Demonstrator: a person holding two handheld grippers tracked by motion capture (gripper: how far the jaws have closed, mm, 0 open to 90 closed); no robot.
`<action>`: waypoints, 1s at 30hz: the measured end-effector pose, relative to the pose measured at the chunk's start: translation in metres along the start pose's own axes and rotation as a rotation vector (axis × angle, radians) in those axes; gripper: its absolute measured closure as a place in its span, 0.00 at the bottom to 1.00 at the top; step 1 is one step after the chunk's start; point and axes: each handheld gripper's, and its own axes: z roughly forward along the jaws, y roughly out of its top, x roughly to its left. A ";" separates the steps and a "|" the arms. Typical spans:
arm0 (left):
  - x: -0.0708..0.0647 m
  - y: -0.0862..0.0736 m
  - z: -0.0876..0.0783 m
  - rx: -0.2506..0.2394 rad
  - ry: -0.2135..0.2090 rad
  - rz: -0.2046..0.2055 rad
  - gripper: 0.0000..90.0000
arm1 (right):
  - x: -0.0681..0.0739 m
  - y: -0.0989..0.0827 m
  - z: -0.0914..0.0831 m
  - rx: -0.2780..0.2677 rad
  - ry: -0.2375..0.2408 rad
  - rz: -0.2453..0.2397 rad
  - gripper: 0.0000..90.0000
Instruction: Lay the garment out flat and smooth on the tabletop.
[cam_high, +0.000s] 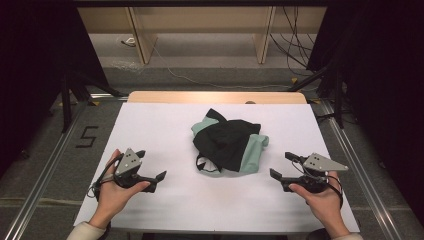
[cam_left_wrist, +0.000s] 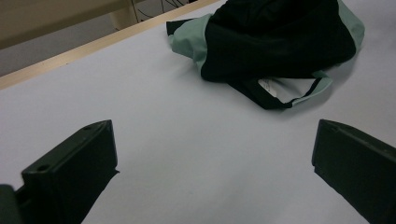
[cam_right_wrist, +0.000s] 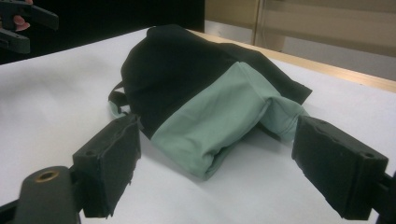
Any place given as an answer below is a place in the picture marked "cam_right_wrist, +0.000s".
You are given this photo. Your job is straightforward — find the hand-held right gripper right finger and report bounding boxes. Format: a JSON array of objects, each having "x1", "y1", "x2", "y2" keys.
[{"x1": 291, "y1": 115, "x2": 389, "y2": 221}]

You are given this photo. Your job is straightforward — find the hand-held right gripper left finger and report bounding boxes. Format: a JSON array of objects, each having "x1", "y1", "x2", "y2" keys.
[{"x1": 72, "y1": 113, "x2": 143, "y2": 219}]

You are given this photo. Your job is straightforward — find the black and green shirt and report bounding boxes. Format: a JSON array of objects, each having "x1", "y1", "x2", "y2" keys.
[{"x1": 107, "y1": 23, "x2": 313, "y2": 181}]

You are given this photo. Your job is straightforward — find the black curtain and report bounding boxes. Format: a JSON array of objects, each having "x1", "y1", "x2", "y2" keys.
[{"x1": 0, "y1": 0, "x2": 205, "y2": 65}]

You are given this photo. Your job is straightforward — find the white table sheet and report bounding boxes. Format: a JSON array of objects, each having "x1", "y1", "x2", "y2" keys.
[{"x1": 0, "y1": 27, "x2": 396, "y2": 224}]

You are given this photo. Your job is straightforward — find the beige wooden shelf unit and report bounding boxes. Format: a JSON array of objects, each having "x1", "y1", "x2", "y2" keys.
[{"x1": 205, "y1": 0, "x2": 396, "y2": 59}]

